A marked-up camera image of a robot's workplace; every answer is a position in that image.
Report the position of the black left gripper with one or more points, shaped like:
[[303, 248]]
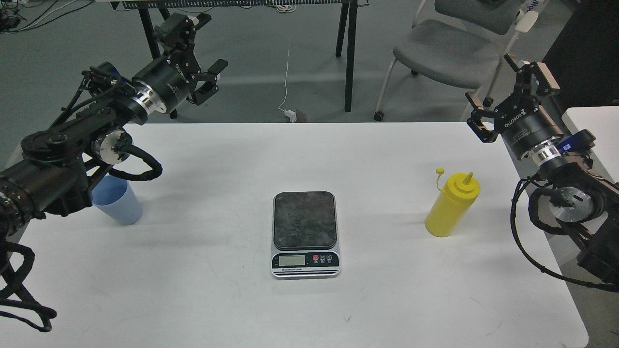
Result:
[[167, 81]]

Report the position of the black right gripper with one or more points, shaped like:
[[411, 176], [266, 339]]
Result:
[[526, 123]]

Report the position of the yellow squeeze bottle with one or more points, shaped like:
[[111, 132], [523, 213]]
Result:
[[455, 198]]

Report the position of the blue ribbed plastic cup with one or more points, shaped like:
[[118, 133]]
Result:
[[116, 198]]

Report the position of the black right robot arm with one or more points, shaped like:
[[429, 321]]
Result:
[[570, 198]]

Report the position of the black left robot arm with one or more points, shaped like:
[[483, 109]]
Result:
[[62, 165]]

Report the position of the digital kitchen scale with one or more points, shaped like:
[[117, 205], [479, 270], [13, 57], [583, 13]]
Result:
[[305, 240]]

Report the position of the grey office chair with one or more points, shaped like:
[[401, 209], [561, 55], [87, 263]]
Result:
[[462, 58]]

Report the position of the black cabinet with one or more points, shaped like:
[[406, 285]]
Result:
[[584, 59]]

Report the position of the white side table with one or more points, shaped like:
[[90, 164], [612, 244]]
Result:
[[603, 122]]

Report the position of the black-legged background table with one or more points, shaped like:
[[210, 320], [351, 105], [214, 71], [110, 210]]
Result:
[[280, 50]]

